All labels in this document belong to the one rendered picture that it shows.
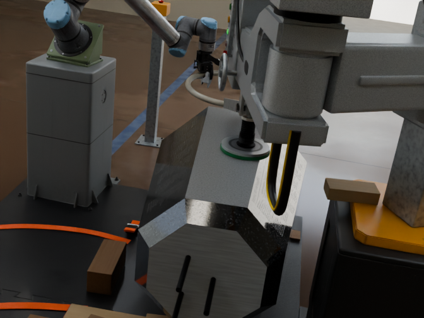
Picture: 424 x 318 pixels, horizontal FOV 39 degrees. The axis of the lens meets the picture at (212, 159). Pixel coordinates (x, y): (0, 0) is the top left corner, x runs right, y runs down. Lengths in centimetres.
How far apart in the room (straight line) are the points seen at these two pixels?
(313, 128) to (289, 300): 144
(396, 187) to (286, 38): 89
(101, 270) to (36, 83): 120
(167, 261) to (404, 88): 101
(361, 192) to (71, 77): 178
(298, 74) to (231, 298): 91
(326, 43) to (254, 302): 100
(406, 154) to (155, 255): 99
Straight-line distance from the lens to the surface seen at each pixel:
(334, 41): 172
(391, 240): 219
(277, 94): 176
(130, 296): 294
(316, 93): 177
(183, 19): 327
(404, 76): 195
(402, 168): 231
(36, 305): 290
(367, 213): 232
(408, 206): 230
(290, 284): 318
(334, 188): 234
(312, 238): 366
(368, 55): 184
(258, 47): 199
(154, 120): 459
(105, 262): 296
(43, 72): 348
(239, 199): 218
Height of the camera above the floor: 179
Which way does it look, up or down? 23 degrees down
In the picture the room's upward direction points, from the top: 7 degrees clockwise
